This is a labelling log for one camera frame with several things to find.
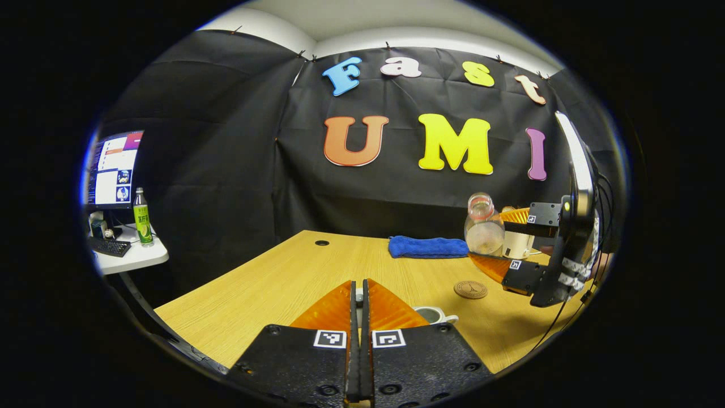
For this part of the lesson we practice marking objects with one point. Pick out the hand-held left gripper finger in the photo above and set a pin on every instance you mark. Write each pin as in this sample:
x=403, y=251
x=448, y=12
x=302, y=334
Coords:
x=365, y=317
x=352, y=317

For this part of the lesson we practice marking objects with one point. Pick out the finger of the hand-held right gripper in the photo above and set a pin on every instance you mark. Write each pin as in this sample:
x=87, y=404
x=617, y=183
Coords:
x=545, y=214
x=524, y=276

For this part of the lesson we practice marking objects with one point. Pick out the round brown coaster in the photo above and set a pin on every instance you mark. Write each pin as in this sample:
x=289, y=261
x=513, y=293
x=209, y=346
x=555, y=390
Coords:
x=470, y=289

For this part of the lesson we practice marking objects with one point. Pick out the clear plastic water bottle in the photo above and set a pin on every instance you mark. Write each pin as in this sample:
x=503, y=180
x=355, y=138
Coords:
x=484, y=235

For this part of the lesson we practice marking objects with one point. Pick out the white ceramic teacup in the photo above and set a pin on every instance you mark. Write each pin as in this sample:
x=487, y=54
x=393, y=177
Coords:
x=433, y=314

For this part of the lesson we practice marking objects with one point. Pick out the green drink bottle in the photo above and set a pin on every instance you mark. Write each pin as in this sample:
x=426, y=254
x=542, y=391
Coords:
x=143, y=221

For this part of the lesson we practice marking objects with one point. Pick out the white toaster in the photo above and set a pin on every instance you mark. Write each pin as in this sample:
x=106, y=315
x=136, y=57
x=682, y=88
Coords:
x=518, y=246

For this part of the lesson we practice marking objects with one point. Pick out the blue folded towel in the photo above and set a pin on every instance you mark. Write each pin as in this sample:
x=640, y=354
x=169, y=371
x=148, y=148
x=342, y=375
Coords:
x=427, y=247

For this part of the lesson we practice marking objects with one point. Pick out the white side table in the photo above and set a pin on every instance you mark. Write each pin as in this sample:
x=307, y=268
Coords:
x=139, y=258

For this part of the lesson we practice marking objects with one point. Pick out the black keyboard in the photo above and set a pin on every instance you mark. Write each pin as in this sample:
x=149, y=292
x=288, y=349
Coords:
x=110, y=247

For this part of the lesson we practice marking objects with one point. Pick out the computer monitor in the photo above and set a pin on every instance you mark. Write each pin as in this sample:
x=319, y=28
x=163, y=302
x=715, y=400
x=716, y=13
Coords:
x=113, y=170

